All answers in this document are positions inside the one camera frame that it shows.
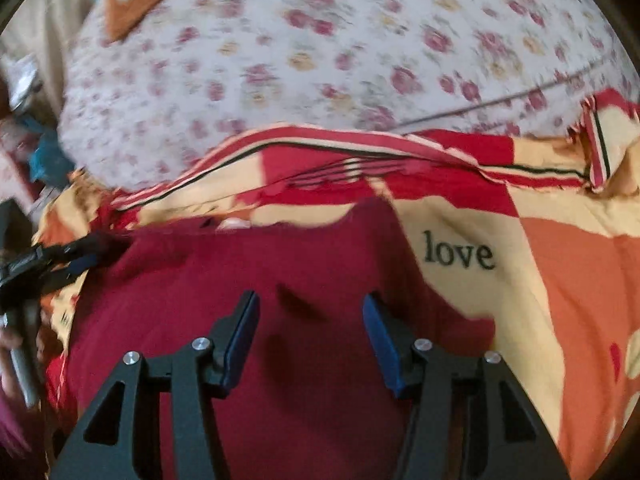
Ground orange cream red printed blanket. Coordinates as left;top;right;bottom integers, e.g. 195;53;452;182
32;87;640;480

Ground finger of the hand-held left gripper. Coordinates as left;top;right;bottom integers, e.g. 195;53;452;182
35;254;103;293
31;234;132;267

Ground floral bedsheet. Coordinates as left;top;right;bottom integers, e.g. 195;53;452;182
57;0;640;193

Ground dark red garment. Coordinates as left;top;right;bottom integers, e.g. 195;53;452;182
47;197;496;480

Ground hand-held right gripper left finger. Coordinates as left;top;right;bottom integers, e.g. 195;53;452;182
50;290;261;480

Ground orange patterned cloth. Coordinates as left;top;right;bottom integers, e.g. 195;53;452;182
100;0;221;43

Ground teal cloth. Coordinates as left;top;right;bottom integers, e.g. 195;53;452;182
27;130;75;184

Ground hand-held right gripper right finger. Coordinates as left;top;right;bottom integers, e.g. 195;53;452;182
362;292;571;480

